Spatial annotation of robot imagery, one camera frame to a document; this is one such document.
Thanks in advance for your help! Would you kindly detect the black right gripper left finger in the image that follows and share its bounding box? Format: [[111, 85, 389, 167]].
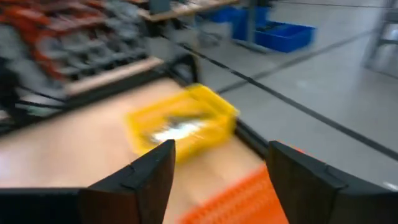
[[0, 140, 177, 224]]

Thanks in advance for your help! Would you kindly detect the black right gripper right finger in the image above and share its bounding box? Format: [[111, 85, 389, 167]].
[[267, 140, 398, 224]]

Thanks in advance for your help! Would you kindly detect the silver white packet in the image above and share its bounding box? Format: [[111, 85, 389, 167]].
[[150, 118, 208, 144]]

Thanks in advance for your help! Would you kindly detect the orange plastic basket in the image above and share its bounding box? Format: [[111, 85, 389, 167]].
[[178, 144, 307, 224]]

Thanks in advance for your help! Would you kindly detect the yellow plastic basket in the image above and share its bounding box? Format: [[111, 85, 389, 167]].
[[124, 83, 239, 163]]

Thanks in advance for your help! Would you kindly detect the cluttered parts shelf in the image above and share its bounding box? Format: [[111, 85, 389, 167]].
[[0, 0, 164, 97]]

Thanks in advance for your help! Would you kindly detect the blue floor tote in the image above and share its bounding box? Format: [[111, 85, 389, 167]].
[[231, 6, 317, 54]]

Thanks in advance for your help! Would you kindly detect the grey metal rack leg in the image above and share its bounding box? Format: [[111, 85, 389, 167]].
[[362, 0, 398, 78]]

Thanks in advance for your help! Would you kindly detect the wooden top workbench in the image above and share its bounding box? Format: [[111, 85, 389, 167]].
[[136, 0, 240, 22]]

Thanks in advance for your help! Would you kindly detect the black table frame rail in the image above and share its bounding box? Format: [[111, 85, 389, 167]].
[[0, 58, 270, 159]]

